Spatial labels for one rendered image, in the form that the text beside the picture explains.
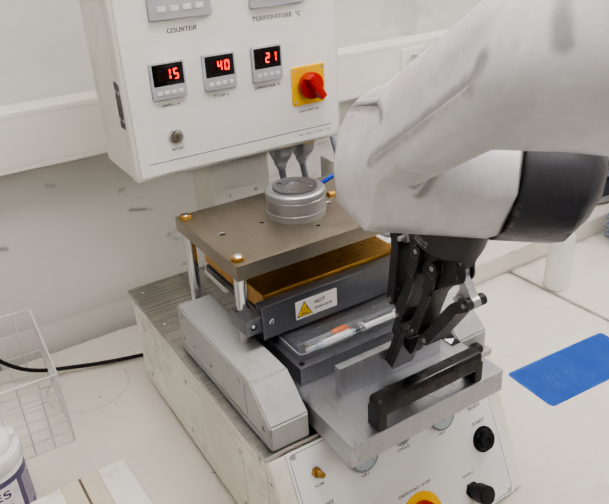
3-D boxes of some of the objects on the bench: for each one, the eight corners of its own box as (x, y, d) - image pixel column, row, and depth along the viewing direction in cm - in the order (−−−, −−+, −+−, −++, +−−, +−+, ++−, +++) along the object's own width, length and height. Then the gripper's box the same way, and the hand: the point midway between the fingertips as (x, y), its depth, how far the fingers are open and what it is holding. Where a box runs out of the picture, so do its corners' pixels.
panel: (329, 607, 75) (284, 454, 74) (513, 490, 89) (479, 359, 87) (338, 615, 73) (292, 458, 72) (525, 494, 87) (489, 360, 86)
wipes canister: (-30, 521, 90) (-64, 436, 83) (36, 492, 94) (9, 409, 87) (-20, 567, 83) (-55, 479, 76) (51, 534, 87) (23, 448, 80)
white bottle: (566, 294, 133) (576, 229, 127) (541, 289, 136) (549, 225, 129) (570, 282, 137) (580, 218, 131) (545, 278, 139) (553, 215, 133)
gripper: (383, 172, 62) (341, 330, 79) (473, 264, 55) (406, 417, 71) (444, 154, 65) (392, 310, 82) (537, 239, 58) (459, 391, 75)
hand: (405, 341), depth 74 cm, fingers closed, pressing on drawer
